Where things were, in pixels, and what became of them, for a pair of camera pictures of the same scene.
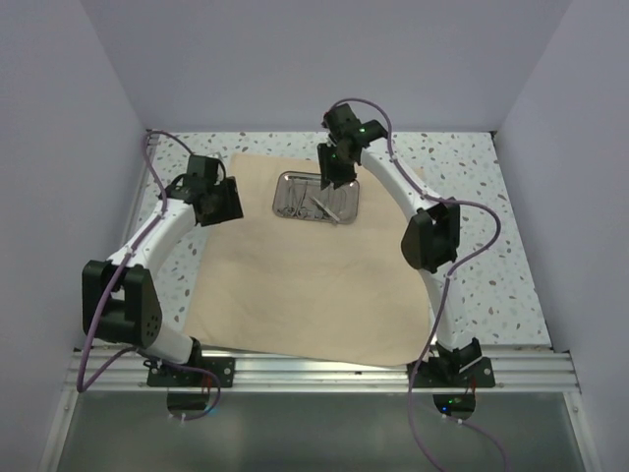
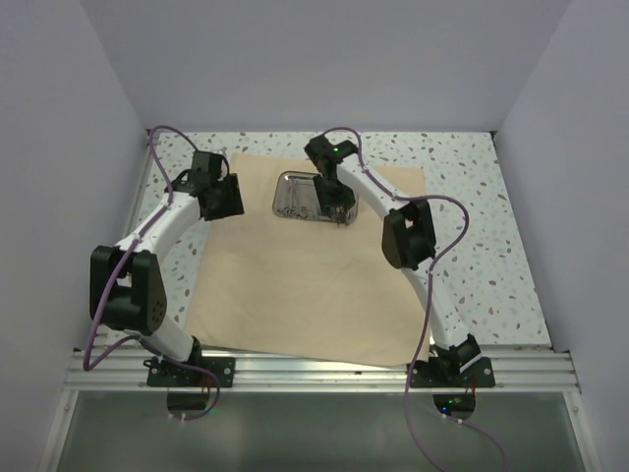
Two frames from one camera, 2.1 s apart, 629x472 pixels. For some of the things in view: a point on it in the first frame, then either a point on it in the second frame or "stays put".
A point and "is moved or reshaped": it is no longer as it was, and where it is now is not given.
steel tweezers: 327,213 is moved or reshaped
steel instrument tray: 298,195 stays put
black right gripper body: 335,167 to 332,193
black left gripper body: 225,205 stays put
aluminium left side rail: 137,190 stays put
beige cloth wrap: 318,293 stays put
